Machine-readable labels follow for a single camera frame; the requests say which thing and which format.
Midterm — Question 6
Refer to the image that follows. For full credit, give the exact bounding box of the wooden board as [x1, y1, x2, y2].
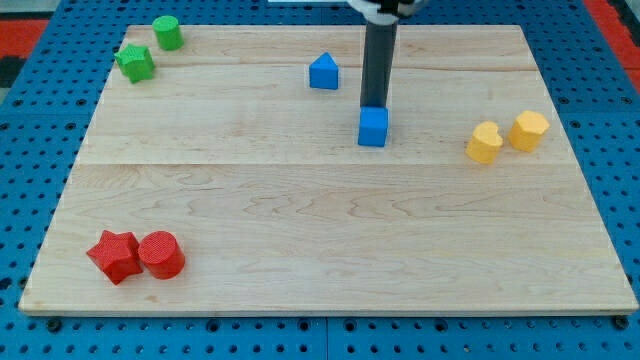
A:
[19, 25, 638, 317]

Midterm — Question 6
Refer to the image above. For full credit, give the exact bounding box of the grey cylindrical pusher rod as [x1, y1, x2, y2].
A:
[360, 22, 397, 107]

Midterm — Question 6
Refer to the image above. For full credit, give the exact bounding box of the blue triangle block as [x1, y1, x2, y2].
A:
[309, 52, 339, 90]

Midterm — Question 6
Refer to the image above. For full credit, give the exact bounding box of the blue cube block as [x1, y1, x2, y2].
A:
[357, 107, 389, 147]

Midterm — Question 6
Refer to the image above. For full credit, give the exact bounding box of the red star block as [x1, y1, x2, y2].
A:
[86, 230, 143, 285]

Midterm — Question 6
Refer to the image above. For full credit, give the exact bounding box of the green star block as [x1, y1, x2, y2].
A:
[114, 44, 155, 83]

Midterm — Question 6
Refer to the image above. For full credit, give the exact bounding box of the green cylinder block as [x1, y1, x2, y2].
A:
[152, 15, 184, 51]

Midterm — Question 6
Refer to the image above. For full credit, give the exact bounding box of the red cylinder block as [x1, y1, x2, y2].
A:
[138, 231, 185, 280]

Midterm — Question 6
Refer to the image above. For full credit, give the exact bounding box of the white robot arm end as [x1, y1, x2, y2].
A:
[347, 0, 429, 26]

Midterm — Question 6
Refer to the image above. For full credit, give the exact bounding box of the yellow hexagon block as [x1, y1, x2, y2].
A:
[508, 110, 550, 152]

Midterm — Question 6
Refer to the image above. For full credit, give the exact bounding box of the yellow heart block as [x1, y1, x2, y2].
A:
[465, 121, 504, 165]

